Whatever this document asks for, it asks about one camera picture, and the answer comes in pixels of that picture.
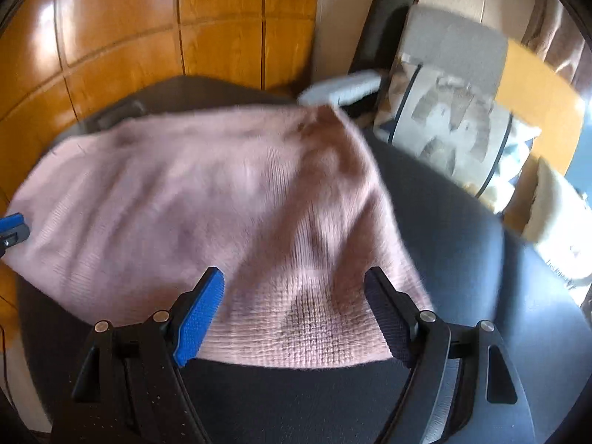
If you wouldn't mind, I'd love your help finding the tiger print cushion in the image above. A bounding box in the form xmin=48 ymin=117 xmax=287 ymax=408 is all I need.
xmin=372 ymin=61 xmax=541 ymax=213

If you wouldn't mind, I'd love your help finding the pink curtain left window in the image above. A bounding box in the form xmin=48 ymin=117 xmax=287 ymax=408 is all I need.
xmin=522 ymin=0 xmax=591 ymax=98

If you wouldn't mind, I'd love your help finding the deer print cushion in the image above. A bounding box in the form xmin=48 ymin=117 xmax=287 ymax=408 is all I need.
xmin=522 ymin=158 xmax=591 ymax=282

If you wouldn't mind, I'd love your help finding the grey yellow blue sofa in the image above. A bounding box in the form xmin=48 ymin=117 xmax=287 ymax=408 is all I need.
xmin=297 ymin=4 xmax=592 ymax=242

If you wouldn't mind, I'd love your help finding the black rolled mat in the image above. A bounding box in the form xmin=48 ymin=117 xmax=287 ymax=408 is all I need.
xmin=348 ymin=0 xmax=420 ymax=75

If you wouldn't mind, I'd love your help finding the pink knitted sweater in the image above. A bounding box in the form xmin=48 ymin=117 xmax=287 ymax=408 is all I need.
xmin=5 ymin=105 xmax=431 ymax=369

